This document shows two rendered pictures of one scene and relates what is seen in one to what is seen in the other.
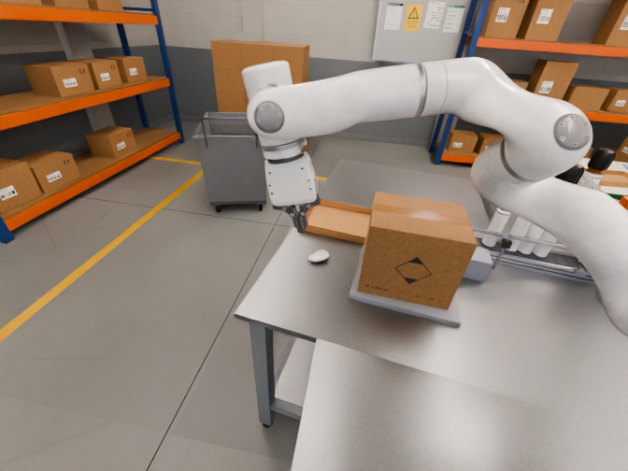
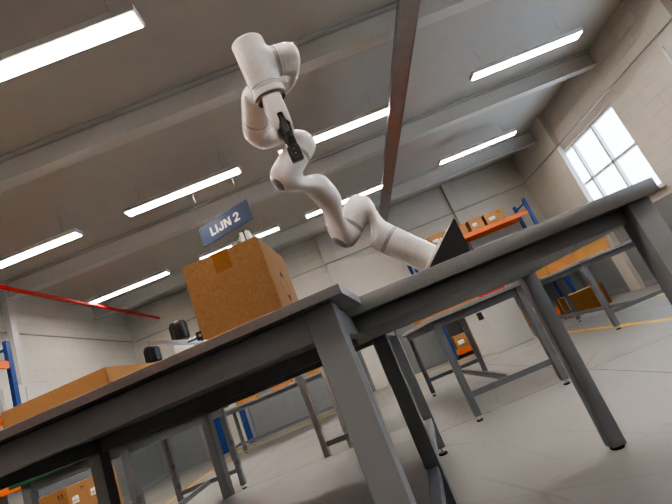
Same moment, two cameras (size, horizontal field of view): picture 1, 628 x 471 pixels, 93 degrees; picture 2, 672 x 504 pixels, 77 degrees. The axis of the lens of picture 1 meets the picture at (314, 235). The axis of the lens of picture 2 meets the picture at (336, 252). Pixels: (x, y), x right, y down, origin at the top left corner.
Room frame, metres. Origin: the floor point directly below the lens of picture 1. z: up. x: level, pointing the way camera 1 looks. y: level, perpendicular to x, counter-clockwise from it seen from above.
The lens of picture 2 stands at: (0.73, 1.00, 0.68)
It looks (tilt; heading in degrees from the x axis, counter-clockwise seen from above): 15 degrees up; 261
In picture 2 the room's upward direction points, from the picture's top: 22 degrees counter-clockwise
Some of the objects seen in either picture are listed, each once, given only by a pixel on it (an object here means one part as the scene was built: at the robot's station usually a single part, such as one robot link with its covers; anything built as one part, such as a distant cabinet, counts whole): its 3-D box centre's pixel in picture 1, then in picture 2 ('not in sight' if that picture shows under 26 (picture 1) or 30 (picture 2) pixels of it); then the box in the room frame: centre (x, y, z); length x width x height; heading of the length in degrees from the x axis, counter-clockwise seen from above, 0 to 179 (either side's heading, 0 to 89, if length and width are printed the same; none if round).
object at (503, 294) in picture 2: not in sight; (465, 351); (-0.73, -3.12, 0.39); 2.20 x 0.80 x 0.78; 82
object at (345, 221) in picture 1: (337, 219); (105, 390); (1.20, -0.11, 0.85); 0.30 x 0.26 x 0.04; 75
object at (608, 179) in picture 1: (612, 178); not in sight; (2.08, -2.12, 0.82); 0.34 x 0.24 x 0.04; 88
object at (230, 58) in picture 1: (265, 102); not in sight; (4.44, 0.79, 0.70); 1.20 x 0.83 x 1.39; 88
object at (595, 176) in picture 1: (590, 177); (157, 371); (1.48, -1.39, 1.04); 0.09 x 0.09 x 0.29
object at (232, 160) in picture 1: (236, 156); not in sight; (2.88, 0.83, 0.48); 0.89 x 0.63 x 0.96; 11
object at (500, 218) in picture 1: (497, 223); not in sight; (1.04, -0.73, 0.98); 0.05 x 0.05 x 0.20
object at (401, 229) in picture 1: (409, 248); (250, 300); (0.83, -0.33, 0.99); 0.30 x 0.24 x 0.27; 79
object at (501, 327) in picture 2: not in sight; (490, 312); (-2.39, -5.87, 0.61); 0.70 x 0.60 x 1.22; 94
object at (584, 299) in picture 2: not in sight; (582, 301); (-4.14, -6.15, 0.18); 0.64 x 0.52 x 0.37; 176
